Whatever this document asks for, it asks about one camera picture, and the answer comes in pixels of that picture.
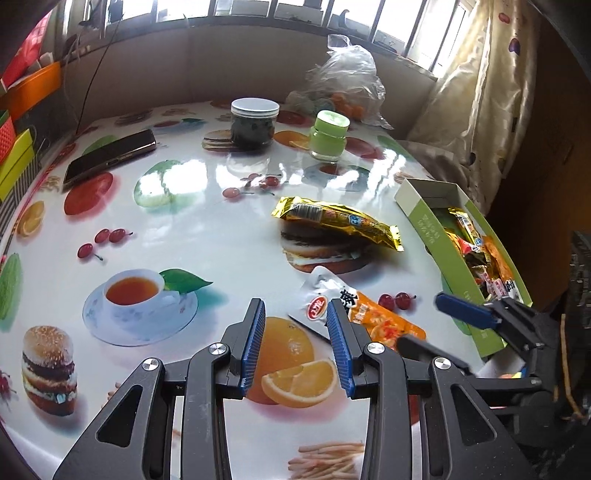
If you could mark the white red nougat candy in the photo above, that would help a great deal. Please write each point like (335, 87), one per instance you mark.
(490, 287)

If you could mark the gold snack bar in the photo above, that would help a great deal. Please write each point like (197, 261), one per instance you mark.
(468, 229)
(338, 217)

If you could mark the orange box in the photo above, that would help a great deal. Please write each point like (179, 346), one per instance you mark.
(30, 91)

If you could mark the yellow green box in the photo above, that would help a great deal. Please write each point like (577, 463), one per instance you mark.
(19, 168)

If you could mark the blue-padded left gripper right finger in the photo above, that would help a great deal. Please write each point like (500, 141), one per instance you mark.
(461, 436)

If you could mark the dark jar with white lid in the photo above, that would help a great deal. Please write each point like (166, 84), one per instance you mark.
(253, 122)

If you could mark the orange snack pouch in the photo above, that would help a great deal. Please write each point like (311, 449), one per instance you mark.
(502, 268)
(310, 308)

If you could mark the green white cardboard box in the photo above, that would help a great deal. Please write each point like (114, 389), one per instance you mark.
(426, 203)

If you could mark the black smartphone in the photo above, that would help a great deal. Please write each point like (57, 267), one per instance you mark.
(107, 156)

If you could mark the red textured box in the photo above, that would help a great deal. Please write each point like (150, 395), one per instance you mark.
(7, 135)

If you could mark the red snack bag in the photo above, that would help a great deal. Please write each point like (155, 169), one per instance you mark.
(27, 54)

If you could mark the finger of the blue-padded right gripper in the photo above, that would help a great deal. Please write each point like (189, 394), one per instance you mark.
(412, 347)
(466, 311)

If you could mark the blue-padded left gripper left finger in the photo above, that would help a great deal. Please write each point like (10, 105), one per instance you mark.
(130, 438)

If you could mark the clear plastic bag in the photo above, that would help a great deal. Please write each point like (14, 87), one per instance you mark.
(347, 83)

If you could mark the beige patterned curtain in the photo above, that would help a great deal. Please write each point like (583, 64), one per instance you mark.
(476, 117)

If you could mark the green lidded glass jar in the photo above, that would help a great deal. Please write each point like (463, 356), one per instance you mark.
(327, 139)

